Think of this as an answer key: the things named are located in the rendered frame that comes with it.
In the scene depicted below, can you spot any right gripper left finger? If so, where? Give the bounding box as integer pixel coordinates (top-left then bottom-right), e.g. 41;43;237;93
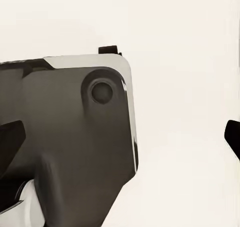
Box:
0;120;26;180

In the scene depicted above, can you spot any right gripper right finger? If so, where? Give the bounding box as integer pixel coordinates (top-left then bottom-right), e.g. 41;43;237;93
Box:
224;120;240;159

